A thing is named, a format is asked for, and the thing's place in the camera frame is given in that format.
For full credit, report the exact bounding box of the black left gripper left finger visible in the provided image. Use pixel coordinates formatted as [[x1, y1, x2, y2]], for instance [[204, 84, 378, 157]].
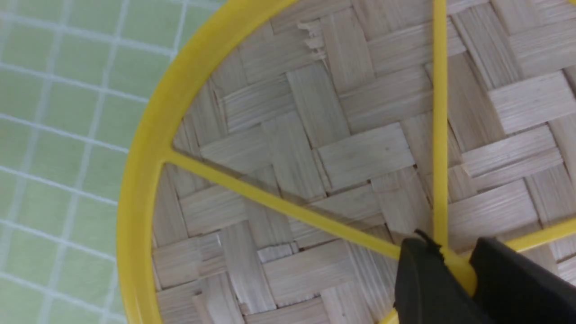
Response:
[[394, 229, 487, 324]]

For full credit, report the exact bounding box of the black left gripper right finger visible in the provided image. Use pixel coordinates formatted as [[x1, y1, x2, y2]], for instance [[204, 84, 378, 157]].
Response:
[[470, 238, 576, 324]]

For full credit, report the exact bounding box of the yellow woven bamboo steamer lid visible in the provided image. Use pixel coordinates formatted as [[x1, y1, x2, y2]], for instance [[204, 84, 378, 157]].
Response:
[[117, 0, 576, 324]]

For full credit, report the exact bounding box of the green checked tablecloth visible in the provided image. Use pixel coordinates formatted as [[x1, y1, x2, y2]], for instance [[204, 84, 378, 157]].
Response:
[[0, 0, 222, 324]]

